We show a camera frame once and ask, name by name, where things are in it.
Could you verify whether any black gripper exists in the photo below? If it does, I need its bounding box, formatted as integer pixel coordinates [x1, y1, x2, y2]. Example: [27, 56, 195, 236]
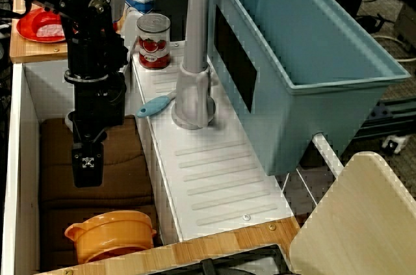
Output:
[64, 70, 128, 189]

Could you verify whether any orange plastic pot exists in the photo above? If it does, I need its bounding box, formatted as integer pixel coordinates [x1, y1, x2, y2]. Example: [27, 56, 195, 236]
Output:
[64, 210, 157, 265]

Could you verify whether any white toy sink unit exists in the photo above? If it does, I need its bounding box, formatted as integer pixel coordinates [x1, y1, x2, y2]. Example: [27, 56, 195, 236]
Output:
[0, 40, 295, 275]

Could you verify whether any clear plastic cup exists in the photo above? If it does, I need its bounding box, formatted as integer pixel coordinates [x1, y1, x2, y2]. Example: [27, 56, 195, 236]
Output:
[64, 111, 77, 130]

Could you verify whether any gray toy faucet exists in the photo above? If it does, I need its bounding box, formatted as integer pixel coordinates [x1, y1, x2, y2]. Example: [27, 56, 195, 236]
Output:
[97, 0, 219, 131]

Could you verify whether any wooden counter strip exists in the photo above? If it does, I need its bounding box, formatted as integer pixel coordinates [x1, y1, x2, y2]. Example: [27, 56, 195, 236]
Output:
[32, 216, 302, 275]

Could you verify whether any tomato can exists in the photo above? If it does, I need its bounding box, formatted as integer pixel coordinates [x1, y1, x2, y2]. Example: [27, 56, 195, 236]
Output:
[136, 13, 172, 70]

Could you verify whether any pink toy ham slice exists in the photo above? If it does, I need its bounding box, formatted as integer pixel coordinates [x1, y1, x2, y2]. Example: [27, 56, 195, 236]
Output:
[36, 24, 65, 38]

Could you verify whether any red plate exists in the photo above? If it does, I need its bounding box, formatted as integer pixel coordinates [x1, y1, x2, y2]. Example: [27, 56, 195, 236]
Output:
[16, 7, 68, 44]

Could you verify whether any black stove grate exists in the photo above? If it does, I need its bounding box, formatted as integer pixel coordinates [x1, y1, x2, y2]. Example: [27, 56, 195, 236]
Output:
[135, 244, 295, 275]

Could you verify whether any blue plastic bin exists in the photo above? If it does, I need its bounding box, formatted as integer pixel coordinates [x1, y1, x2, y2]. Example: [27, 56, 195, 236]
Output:
[207, 0, 412, 177]

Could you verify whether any light wooden board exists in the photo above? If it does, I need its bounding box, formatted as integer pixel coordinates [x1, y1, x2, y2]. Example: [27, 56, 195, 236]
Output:
[289, 151, 416, 275]

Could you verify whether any black and white floor object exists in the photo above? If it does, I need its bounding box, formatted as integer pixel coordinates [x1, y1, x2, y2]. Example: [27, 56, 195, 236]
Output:
[382, 134, 411, 155]

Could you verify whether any gray box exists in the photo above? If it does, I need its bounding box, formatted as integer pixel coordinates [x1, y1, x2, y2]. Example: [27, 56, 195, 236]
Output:
[394, 1, 416, 52]

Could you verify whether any blue handled dish brush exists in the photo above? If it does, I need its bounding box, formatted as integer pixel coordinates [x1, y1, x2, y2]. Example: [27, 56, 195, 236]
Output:
[135, 91, 178, 118]

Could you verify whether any white wire rack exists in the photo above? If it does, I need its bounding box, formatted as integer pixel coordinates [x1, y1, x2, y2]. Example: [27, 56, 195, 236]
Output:
[281, 133, 345, 211]

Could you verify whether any aluminium frame rail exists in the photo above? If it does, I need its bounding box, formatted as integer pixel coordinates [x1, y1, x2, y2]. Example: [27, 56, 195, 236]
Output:
[352, 98, 416, 141]

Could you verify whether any white cable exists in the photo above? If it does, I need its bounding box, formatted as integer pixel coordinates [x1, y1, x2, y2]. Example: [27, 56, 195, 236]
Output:
[373, 34, 416, 62]

